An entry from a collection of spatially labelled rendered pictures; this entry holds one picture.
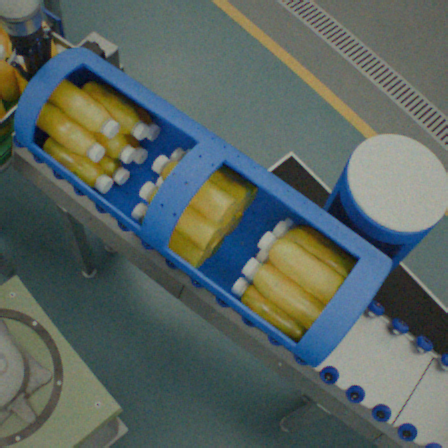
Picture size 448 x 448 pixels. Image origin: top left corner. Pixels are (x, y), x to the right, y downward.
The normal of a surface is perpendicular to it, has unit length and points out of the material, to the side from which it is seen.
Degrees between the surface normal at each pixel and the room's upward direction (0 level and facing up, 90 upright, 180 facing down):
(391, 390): 0
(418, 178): 0
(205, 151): 17
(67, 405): 1
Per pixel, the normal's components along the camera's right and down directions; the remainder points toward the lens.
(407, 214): 0.08, -0.40
